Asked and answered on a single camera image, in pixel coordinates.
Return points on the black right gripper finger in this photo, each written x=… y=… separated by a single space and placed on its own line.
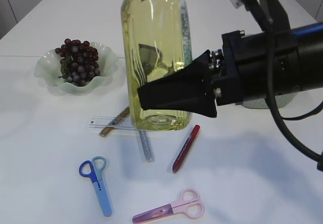
x=189 y=89

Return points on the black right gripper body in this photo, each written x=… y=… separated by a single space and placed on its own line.
x=230 y=82

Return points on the yellow tea bottle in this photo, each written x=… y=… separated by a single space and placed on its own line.
x=157 y=43

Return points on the purple artificial grape bunch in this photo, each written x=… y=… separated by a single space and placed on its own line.
x=79 y=62

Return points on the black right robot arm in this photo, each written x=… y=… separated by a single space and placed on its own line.
x=298 y=52

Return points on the red glitter pen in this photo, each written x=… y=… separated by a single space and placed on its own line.
x=185 y=149

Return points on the gold glitter pen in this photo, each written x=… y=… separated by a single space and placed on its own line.
x=119 y=118

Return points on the clear plastic ruler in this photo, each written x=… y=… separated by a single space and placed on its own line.
x=101 y=122

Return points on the silver glitter pen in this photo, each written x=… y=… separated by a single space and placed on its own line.
x=146 y=146

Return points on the pink scissors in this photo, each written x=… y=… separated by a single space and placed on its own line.
x=188 y=198

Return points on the blue scissors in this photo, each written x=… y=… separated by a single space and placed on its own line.
x=97 y=165

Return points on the green wavy glass bowl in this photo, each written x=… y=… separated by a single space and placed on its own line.
x=48 y=68

